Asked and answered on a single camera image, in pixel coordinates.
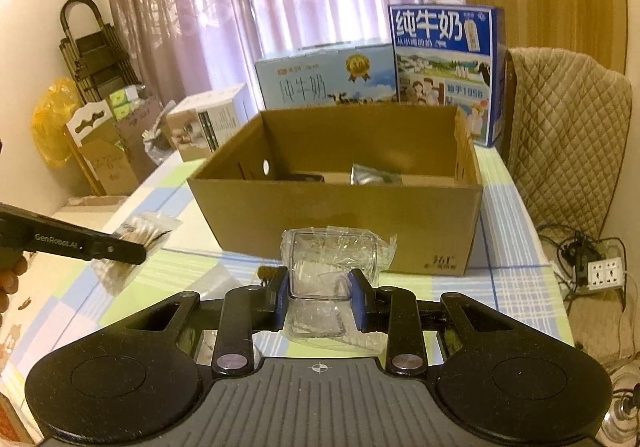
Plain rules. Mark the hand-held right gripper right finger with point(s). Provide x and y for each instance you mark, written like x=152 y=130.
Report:
x=357 y=301

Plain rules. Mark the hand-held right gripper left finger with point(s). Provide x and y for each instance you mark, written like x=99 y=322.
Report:
x=281 y=299

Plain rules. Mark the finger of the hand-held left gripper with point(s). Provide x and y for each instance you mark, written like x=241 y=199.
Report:
x=120 y=251

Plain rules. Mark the cotton swab bag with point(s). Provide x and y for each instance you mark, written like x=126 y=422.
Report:
x=150 y=229

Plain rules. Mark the clear plastic box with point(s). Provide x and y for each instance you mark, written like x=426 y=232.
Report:
x=325 y=257

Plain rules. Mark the brown cardboard box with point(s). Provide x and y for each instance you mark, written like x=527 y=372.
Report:
x=300 y=217

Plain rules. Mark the silver foil bag green leaf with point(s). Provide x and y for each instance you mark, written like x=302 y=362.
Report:
x=372 y=175

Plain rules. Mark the person's left hand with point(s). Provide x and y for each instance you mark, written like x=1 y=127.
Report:
x=9 y=279

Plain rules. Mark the cardboard box of clutter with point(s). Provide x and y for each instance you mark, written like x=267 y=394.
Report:
x=115 y=157

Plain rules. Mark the cream cartoon print cloth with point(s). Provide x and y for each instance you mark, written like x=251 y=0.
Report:
x=10 y=342

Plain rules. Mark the yellow plastic bag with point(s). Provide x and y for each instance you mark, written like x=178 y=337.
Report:
x=50 y=122

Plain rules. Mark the white appliance box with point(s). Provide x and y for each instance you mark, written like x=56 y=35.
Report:
x=200 y=122

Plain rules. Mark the black folding step ladder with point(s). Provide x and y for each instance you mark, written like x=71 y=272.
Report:
x=92 y=52

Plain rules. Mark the light blue milk carton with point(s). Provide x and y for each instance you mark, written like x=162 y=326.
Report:
x=310 y=82

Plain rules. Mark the dark blue milk carton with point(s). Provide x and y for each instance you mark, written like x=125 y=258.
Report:
x=440 y=67

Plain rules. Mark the white power strip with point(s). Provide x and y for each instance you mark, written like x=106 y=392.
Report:
x=606 y=273

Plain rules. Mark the beige quilted chair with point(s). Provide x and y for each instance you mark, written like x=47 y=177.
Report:
x=565 y=137

